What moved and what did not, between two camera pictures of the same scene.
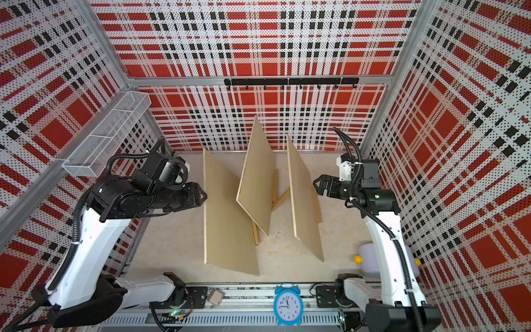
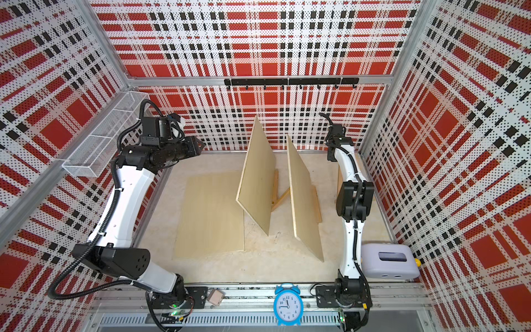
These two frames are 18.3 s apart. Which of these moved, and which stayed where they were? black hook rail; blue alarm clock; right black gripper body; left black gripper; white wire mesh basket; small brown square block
Moved: right black gripper body; left black gripper
Stayed: black hook rail; small brown square block; white wire mesh basket; blue alarm clock
